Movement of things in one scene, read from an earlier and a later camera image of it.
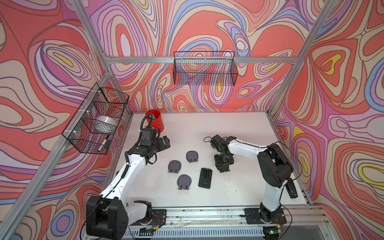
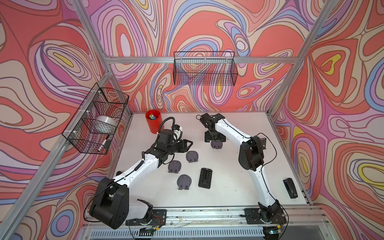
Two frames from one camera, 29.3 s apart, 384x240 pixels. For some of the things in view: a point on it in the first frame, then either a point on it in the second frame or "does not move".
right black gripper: (218, 162) → (208, 138)
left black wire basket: (92, 129) does not move
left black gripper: (162, 146) → (183, 148)
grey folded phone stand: (192, 156) does not move
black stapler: (291, 189) does not move
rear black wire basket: (204, 68) does not move
